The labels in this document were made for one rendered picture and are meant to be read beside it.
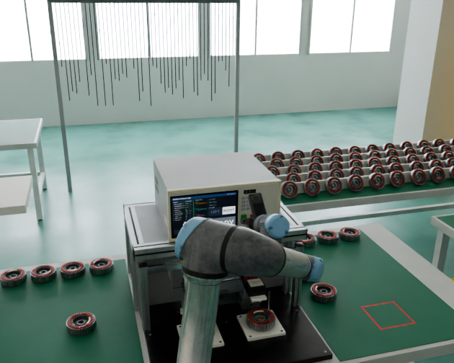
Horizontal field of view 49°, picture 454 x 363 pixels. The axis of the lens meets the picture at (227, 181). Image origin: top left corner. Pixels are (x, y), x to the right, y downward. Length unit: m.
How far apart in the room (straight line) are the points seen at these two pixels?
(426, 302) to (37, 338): 1.59
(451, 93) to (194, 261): 4.69
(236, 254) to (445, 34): 4.54
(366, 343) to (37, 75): 6.77
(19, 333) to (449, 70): 4.61
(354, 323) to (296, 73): 6.92
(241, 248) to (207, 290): 0.15
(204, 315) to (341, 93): 8.10
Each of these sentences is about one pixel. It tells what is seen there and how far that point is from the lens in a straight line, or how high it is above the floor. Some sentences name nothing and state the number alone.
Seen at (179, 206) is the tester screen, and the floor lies 1.26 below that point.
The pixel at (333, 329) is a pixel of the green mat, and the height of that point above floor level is 0.75.
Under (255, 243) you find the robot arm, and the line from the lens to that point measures 1.17.
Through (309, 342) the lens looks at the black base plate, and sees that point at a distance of 1.99.
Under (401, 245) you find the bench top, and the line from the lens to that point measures 2.81.
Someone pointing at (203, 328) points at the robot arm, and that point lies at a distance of 1.28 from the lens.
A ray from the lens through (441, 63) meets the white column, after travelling 5.50.
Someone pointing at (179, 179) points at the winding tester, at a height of 1.32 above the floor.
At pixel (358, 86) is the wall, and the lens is 9.33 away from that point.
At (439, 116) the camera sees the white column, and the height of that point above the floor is 0.79.
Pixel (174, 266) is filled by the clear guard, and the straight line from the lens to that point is 1.84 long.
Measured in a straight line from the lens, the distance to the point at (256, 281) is 2.02.
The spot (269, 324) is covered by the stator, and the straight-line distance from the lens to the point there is 1.99.
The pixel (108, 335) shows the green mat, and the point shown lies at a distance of 2.07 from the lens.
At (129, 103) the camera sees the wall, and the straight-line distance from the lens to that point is 8.14.
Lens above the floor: 2.00
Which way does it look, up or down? 21 degrees down
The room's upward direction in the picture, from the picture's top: 1 degrees clockwise
